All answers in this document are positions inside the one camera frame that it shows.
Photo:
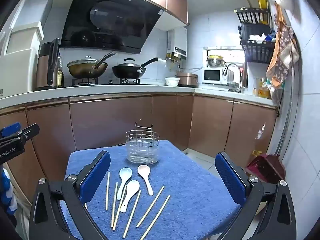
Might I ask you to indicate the dark oil bottle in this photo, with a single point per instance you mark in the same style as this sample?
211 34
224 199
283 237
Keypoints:
60 76

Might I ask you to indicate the white boxy appliance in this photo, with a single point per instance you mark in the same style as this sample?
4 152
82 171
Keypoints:
22 55

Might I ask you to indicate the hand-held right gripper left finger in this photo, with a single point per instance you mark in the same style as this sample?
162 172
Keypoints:
96 177

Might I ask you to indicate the wooden stick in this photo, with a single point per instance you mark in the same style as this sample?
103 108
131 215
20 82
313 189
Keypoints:
248 1

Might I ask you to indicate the metal faucet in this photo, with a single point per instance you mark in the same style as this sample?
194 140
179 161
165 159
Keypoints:
240 80

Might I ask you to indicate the metal pot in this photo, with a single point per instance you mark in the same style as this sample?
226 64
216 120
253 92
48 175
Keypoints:
215 61

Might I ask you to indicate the brown floral hanging cloth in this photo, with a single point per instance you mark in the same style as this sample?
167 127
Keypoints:
287 45

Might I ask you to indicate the orange hanging cloth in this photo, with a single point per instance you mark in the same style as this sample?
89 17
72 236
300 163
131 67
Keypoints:
273 65

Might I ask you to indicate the white bowl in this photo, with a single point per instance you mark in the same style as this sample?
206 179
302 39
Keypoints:
172 82

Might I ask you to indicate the black wall rack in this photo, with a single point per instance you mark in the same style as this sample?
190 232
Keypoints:
257 52

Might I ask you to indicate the white water heater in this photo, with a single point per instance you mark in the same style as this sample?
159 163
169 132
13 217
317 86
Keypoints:
178 40

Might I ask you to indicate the white kitchen countertop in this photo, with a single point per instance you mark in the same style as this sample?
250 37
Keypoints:
125 90

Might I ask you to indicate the pink ceramic spoon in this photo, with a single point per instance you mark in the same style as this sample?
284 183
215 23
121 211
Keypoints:
143 171

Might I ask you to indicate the yellow roll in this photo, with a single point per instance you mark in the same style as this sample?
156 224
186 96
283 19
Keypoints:
262 2

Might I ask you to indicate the metal pipe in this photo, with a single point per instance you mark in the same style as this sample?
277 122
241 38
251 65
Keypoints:
291 92

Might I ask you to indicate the black wok with lid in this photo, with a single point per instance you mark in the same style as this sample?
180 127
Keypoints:
127 72

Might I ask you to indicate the blue towel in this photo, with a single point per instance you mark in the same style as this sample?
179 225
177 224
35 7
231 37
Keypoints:
190 192

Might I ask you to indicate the brass wok with lid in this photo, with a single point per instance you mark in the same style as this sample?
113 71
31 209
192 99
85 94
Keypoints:
85 71

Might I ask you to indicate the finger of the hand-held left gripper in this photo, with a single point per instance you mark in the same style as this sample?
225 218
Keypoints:
27 131
10 129

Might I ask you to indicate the white microwave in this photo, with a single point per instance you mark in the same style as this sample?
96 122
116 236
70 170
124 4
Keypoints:
211 76

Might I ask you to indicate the red dustpan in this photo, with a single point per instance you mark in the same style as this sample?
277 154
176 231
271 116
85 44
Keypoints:
270 167

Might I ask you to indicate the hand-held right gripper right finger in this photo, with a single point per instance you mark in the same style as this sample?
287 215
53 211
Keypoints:
228 177

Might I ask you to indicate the black range hood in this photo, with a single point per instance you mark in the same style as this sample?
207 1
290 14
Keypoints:
112 30

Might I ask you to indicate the brown electric kettle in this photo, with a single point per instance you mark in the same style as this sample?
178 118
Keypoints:
45 65

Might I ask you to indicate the yellow detergent bottle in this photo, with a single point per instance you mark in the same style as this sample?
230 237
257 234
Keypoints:
263 91

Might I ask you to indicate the yellow oil bottle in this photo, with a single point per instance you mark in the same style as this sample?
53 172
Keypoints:
256 153

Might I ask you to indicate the brown rice cooker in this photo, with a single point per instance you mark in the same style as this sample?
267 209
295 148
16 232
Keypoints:
187 80

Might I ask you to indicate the white ceramic spoon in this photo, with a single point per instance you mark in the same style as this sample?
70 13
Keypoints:
132 187

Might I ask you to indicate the light blue ceramic spoon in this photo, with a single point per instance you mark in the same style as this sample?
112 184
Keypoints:
125 173

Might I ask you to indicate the group of wooden chopsticks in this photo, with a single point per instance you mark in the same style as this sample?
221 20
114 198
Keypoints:
150 207

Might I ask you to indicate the person's left hand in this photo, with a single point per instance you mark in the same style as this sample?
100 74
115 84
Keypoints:
5 182

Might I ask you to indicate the gas stove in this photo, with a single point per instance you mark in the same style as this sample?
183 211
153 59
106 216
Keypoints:
85 82

